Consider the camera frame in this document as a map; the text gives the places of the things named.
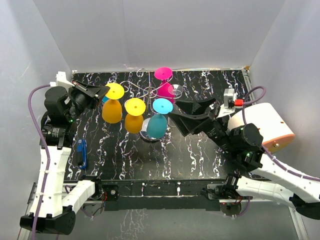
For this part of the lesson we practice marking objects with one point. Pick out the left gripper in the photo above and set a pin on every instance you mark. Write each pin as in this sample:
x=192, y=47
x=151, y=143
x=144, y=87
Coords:
x=94, y=93

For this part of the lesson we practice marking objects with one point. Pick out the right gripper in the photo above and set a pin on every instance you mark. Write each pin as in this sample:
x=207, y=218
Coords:
x=187, y=124

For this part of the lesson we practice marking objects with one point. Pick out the blue wine glass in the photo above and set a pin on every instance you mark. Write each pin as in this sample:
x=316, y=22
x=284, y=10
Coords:
x=157, y=124
x=105, y=99

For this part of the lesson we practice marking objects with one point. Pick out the orange wine glass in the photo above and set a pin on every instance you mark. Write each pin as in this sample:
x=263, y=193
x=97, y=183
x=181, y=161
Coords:
x=135, y=109
x=112, y=108

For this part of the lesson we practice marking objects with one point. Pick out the clear wine glass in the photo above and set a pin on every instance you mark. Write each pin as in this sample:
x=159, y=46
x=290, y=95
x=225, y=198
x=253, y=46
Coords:
x=176, y=90

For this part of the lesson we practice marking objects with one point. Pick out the magenta wine glass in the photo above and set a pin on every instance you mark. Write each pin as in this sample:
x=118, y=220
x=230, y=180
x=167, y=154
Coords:
x=164, y=74

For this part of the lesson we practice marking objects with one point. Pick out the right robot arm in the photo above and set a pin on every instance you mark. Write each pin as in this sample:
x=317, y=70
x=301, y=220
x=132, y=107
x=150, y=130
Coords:
x=243, y=146

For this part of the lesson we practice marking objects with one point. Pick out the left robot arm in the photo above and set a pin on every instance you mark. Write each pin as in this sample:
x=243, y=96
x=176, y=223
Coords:
x=51, y=212

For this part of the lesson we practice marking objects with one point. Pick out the chrome wine glass rack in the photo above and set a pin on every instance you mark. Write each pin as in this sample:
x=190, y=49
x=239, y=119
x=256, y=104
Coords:
x=150, y=95

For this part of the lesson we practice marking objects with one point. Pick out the blue carabiner clip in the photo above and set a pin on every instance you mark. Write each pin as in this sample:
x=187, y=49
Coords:
x=81, y=153

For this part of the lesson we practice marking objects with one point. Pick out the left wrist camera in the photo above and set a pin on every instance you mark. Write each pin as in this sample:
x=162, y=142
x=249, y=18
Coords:
x=61, y=81

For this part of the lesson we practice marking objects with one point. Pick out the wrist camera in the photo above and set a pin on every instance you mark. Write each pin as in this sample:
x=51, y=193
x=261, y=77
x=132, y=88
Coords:
x=231, y=103
x=61, y=81

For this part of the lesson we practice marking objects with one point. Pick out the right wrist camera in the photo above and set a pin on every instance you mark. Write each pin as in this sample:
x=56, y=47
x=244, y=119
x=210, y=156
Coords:
x=231, y=103

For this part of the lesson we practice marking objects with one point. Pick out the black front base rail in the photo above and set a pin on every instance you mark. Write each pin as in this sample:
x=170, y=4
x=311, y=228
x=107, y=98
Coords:
x=181, y=194

